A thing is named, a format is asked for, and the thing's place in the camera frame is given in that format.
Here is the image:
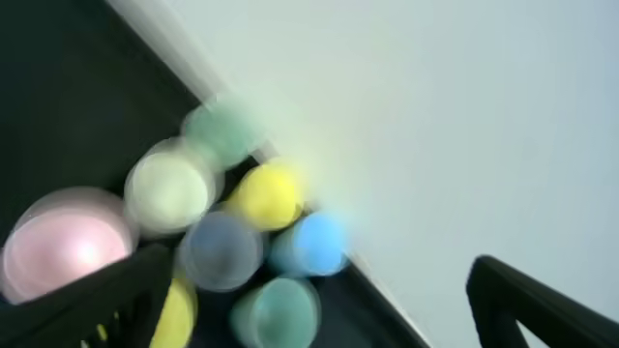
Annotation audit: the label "pink cup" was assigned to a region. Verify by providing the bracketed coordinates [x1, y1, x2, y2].
[0, 186, 139, 305]

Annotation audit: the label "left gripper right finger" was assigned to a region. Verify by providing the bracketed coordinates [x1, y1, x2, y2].
[465, 254, 619, 348]

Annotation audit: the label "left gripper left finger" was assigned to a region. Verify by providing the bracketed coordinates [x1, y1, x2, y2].
[0, 244, 175, 348]

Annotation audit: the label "blue cup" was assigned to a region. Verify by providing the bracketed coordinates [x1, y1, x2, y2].
[269, 210, 352, 278]

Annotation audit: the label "grey cup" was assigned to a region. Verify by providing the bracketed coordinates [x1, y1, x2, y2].
[177, 210, 266, 294]

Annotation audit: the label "white cup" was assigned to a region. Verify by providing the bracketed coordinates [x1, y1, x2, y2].
[124, 137, 219, 238]

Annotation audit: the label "yellow cup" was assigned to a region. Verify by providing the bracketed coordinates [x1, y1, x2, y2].
[226, 159, 309, 232]
[149, 277, 199, 348]

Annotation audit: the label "green cup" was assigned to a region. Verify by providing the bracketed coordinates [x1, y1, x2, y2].
[181, 94, 267, 170]
[229, 276, 323, 348]

